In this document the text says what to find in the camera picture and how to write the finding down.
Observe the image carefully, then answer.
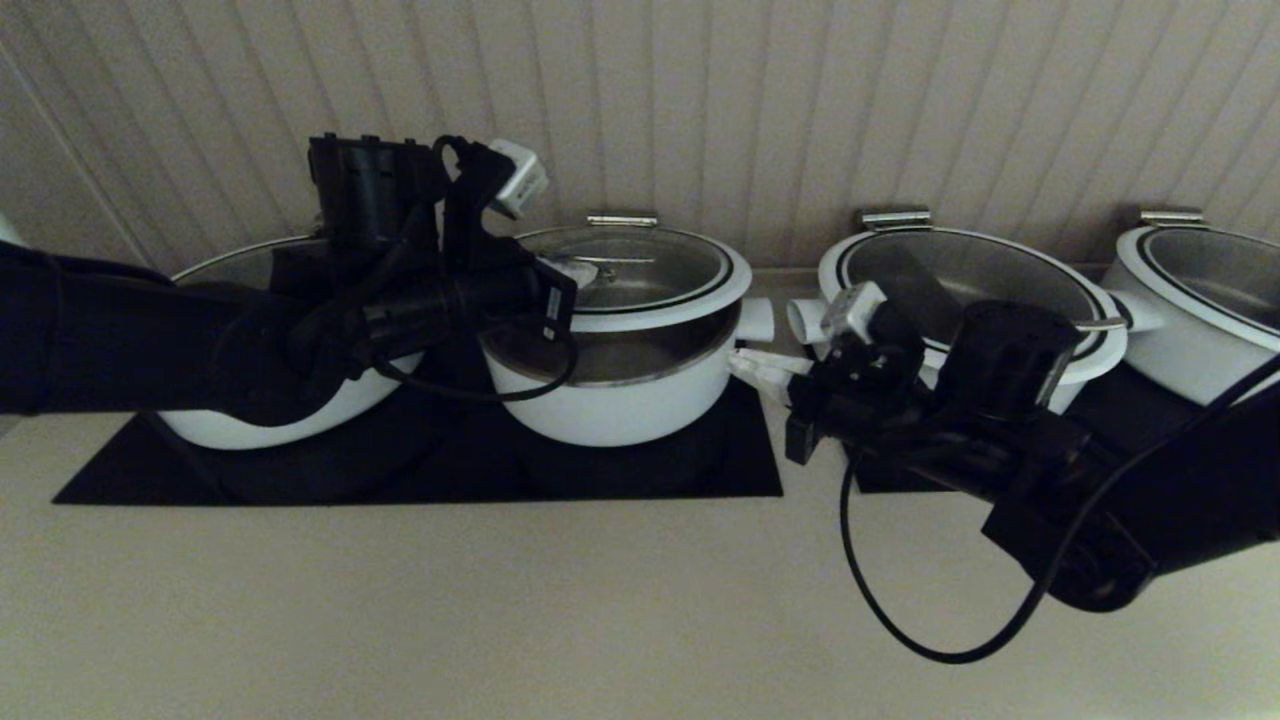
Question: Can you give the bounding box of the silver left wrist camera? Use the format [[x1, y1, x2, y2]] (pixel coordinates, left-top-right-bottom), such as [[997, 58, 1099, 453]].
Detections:
[[440, 137, 549, 266]]

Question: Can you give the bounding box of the black glass cooktop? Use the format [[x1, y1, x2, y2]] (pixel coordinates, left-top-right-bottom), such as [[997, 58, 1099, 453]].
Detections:
[[52, 375, 783, 506], [845, 365, 1280, 494]]

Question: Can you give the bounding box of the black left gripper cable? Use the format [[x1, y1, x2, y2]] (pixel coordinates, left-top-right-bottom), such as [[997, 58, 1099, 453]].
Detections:
[[370, 335, 581, 404]]

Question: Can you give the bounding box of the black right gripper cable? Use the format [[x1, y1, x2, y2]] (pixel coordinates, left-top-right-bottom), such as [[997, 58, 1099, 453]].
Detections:
[[840, 350, 1280, 664]]

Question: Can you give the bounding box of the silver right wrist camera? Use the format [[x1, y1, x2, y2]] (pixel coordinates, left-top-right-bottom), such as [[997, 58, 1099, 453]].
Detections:
[[818, 282, 926, 351]]

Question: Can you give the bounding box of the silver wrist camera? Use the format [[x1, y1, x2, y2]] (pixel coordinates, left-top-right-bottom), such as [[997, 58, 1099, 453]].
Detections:
[[818, 282, 926, 351], [440, 137, 549, 266]]

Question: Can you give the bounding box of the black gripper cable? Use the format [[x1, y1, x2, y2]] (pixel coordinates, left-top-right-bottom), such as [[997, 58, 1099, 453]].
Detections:
[[840, 350, 1280, 664], [370, 335, 581, 404]]

